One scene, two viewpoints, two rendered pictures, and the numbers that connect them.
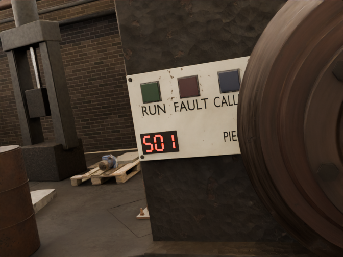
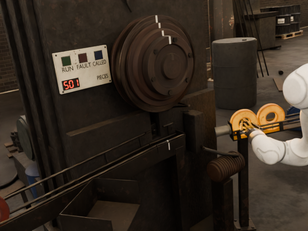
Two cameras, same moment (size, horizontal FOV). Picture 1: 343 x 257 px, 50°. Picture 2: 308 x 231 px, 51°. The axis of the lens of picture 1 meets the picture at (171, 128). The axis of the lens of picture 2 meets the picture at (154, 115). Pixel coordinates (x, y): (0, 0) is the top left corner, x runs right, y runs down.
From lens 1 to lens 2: 1.09 m
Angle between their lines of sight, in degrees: 55
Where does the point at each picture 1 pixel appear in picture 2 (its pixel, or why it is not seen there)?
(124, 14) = (48, 23)
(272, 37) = (128, 41)
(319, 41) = (144, 43)
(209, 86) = (90, 57)
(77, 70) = not seen: outside the picture
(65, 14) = not seen: outside the picture
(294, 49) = (136, 45)
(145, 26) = (58, 30)
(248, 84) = (122, 56)
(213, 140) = (93, 80)
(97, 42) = not seen: outside the picture
